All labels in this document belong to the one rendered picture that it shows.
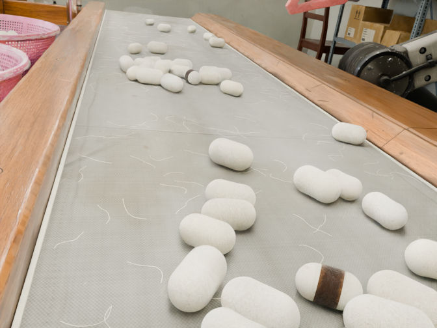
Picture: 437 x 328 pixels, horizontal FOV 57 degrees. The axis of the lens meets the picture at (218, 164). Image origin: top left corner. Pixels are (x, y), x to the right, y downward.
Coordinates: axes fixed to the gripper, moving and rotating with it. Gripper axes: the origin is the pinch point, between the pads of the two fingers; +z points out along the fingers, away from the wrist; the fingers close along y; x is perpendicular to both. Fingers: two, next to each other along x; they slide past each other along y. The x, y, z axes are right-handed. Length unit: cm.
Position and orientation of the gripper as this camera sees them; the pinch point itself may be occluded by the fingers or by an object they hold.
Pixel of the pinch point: (292, 6)
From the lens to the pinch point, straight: 61.4
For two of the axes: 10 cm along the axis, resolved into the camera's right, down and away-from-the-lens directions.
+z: -8.2, 5.7, 1.0
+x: 5.4, 7.0, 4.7
